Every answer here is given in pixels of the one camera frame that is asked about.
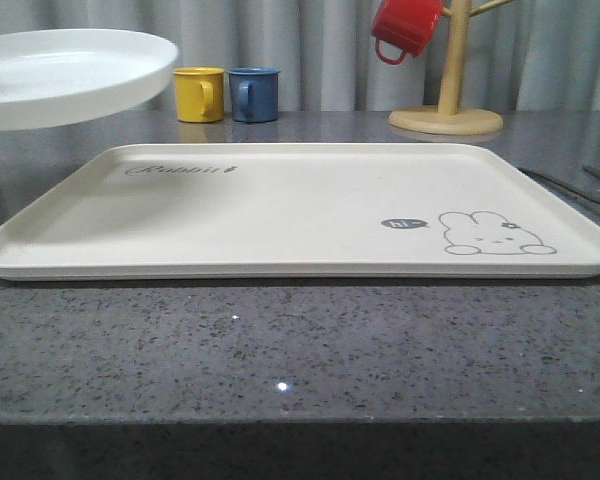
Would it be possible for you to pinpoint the silver spoon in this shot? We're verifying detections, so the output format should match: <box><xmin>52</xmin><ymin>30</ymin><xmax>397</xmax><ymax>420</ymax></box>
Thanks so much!
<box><xmin>517</xmin><ymin>167</ymin><xmax>600</xmax><ymax>207</ymax></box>

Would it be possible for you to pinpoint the white round plate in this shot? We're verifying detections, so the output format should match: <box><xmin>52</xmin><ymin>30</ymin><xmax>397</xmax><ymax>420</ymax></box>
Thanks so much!
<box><xmin>0</xmin><ymin>29</ymin><xmax>178</xmax><ymax>131</ymax></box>

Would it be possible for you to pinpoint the cream rabbit serving tray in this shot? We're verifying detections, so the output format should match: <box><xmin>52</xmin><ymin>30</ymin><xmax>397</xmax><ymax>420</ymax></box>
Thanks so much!
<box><xmin>0</xmin><ymin>143</ymin><xmax>600</xmax><ymax>280</ymax></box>

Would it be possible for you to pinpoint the blue enamel mug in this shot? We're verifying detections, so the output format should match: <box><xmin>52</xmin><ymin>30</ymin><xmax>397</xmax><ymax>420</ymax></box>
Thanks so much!
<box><xmin>227</xmin><ymin>67</ymin><xmax>280</xmax><ymax>123</ymax></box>

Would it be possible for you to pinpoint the yellow enamel mug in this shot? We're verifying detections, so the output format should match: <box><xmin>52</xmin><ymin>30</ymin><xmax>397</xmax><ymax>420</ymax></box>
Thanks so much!
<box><xmin>173</xmin><ymin>66</ymin><xmax>225</xmax><ymax>123</ymax></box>

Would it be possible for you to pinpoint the wooden mug tree stand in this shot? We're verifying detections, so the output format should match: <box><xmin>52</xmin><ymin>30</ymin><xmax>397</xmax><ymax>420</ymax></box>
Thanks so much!
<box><xmin>388</xmin><ymin>0</ymin><xmax>510</xmax><ymax>135</ymax></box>

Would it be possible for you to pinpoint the red enamel mug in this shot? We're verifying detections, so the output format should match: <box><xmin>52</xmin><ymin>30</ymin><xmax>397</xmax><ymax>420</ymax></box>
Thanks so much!
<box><xmin>371</xmin><ymin>0</ymin><xmax>443</xmax><ymax>65</ymax></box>

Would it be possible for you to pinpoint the grey curtain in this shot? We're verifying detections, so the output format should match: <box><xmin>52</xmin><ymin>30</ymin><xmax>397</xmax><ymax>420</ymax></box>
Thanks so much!
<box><xmin>0</xmin><ymin>1</ymin><xmax>600</xmax><ymax>130</ymax></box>

